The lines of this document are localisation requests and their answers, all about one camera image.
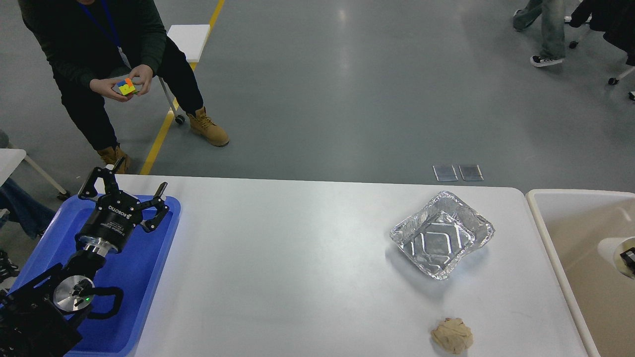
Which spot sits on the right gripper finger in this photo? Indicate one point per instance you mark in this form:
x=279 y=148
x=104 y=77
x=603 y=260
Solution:
x=628 y=258

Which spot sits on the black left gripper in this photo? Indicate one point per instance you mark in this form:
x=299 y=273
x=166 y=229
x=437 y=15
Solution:
x=110 y=221

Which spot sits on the white paper cup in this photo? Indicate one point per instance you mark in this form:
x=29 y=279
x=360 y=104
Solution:
x=610 y=250

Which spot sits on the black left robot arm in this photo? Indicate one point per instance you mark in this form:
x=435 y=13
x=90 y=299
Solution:
x=41 y=318

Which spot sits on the blue plastic tray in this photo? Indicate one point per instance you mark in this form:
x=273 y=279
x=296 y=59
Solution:
x=136 y=270

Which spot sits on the beige plastic bin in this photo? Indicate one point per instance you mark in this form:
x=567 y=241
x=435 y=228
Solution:
x=571 y=223

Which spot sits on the seated person blue jeans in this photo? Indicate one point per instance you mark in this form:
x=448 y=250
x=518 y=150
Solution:
x=33 y=217

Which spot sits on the grey office chair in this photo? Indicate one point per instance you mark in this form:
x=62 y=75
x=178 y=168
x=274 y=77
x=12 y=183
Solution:
x=179 y=119

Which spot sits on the colourful puzzle cube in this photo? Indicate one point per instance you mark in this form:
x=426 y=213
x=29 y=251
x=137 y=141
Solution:
x=125 y=87

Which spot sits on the person in black trousers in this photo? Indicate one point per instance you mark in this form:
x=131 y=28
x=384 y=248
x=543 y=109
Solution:
x=84 y=41

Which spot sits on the right metal floor plate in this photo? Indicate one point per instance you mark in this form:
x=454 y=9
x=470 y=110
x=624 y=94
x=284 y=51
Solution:
x=471 y=172

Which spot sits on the metal floor plate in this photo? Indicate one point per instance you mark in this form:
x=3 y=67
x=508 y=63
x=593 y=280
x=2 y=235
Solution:
x=471 y=172
x=445 y=173

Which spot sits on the aluminium foil tray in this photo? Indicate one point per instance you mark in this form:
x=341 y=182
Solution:
x=439 y=235

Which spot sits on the left metal floor plate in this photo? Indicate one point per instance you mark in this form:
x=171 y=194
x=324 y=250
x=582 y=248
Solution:
x=445 y=173

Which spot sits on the person in green jeans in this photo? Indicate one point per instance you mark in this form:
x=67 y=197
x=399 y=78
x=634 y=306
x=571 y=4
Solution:
x=552 y=14

